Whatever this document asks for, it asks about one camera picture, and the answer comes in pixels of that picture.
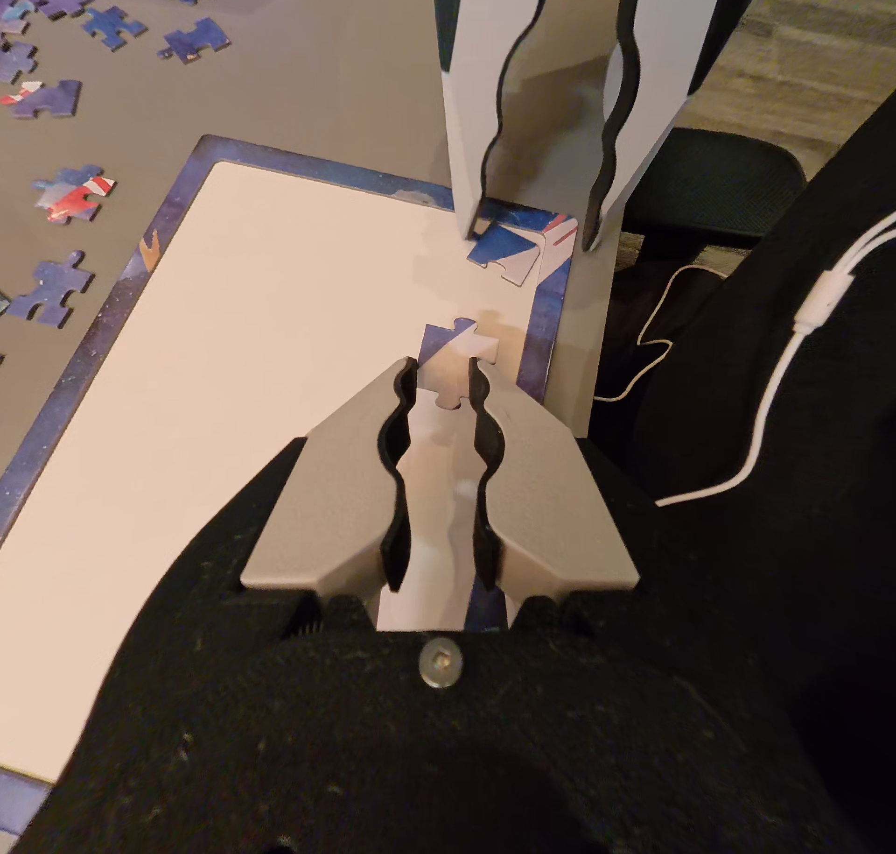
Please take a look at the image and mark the white blue rocket puzzle piece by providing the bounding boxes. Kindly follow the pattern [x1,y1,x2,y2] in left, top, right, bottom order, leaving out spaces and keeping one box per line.
[418,317,501,410]
[468,220,543,286]

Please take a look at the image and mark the purple puzzle pieces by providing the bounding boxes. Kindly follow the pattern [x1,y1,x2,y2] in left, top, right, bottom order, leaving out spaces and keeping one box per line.
[0,0,232,368]

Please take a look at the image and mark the red striped puzzle piece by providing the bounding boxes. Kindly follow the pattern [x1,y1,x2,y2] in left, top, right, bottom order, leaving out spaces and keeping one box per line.
[31,164,116,226]

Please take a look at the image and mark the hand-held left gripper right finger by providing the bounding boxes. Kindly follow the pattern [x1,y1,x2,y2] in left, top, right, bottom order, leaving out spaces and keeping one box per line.
[466,358,641,627]

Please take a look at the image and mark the person's black clothing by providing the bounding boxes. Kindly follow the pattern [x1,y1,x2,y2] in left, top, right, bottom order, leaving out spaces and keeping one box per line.
[588,91,896,854]

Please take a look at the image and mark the white puzzle frame blue border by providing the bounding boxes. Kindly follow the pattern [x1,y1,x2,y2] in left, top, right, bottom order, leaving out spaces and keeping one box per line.
[0,134,581,844]

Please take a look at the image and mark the white earphone cable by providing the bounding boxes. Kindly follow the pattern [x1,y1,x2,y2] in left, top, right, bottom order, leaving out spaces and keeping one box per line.
[654,210,896,508]

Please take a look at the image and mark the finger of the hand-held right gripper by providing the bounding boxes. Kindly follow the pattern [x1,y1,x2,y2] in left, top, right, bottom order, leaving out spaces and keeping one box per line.
[583,0,734,253]
[441,0,550,240]

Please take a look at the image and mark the thin white cable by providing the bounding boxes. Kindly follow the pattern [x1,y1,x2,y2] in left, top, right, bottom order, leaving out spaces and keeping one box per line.
[594,264,729,403]

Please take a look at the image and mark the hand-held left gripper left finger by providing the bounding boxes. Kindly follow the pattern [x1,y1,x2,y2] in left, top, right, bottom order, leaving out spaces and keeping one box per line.
[238,357,419,627]

